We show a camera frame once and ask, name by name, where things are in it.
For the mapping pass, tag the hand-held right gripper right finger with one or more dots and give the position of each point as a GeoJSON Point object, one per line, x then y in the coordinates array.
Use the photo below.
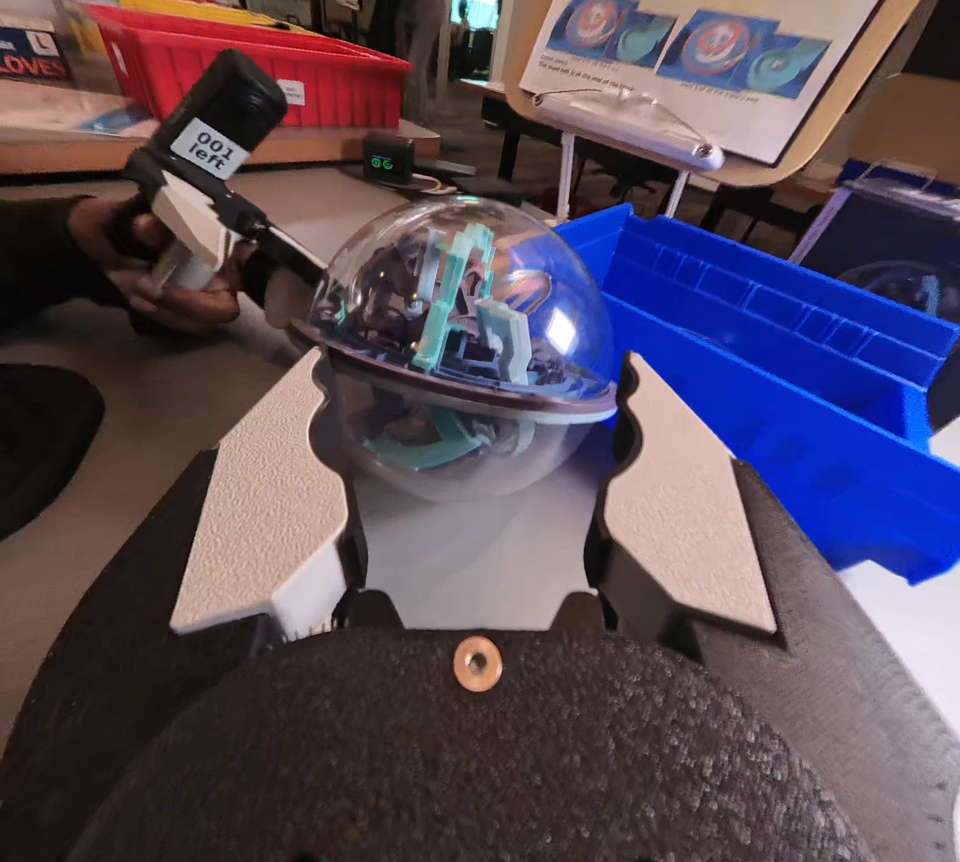
{"type": "Point", "coordinates": [690, 502]}

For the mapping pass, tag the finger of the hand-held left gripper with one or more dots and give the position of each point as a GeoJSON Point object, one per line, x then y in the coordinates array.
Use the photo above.
{"type": "Point", "coordinates": [282, 244]}

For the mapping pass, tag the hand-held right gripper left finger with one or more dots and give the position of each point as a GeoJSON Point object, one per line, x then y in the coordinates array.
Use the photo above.
{"type": "Point", "coordinates": [263, 502]}

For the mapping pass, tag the clear maze ball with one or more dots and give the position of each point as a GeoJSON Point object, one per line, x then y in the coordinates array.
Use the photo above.
{"type": "Point", "coordinates": [458, 337]}

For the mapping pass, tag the person's left forearm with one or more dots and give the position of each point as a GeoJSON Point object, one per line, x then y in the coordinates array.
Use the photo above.
{"type": "Point", "coordinates": [38, 262]}

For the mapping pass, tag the maze ball box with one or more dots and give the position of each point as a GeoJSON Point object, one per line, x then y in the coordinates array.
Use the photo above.
{"type": "Point", "coordinates": [885, 262]}

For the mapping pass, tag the person's left hand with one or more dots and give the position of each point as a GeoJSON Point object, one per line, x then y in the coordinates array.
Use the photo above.
{"type": "Point", "coordinates": [113, 247]}

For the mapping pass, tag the red plastic bin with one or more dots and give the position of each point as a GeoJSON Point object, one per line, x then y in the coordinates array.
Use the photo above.
{"type": "Point", "coordinates": [255, 74]}

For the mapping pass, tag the yellow plastic bin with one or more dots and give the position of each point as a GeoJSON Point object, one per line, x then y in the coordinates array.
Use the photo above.
{"type": "Point", "coordinates": [195, 7]}

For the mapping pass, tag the small black device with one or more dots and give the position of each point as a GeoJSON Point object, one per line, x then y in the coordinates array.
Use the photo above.
{"type": "Point", "coordinates": [390, 160]}

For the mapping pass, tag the blue plastic tray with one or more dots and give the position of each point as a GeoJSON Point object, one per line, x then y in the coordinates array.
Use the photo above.
{"type": "Point", "coordinates": [780, 352]}

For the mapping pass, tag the glove box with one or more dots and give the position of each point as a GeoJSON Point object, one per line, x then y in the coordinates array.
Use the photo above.
{"type": "Point", "coordinates": [33, 49]}

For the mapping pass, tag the instruction sheet board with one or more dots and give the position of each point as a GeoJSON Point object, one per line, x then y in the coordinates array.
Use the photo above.
{"type": "Point", "coordinates": [720, 7]}

